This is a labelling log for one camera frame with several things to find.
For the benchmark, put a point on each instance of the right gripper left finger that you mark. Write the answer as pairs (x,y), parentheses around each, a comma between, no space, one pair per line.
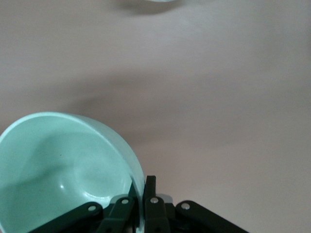
(119,213)

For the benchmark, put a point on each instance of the brown table cover sheet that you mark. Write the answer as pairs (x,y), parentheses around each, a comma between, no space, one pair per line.
(194,97)

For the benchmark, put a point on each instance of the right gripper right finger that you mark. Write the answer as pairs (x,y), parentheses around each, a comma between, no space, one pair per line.
(155,216)

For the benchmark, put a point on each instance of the green bowl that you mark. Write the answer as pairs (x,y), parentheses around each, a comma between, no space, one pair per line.
(48,157)

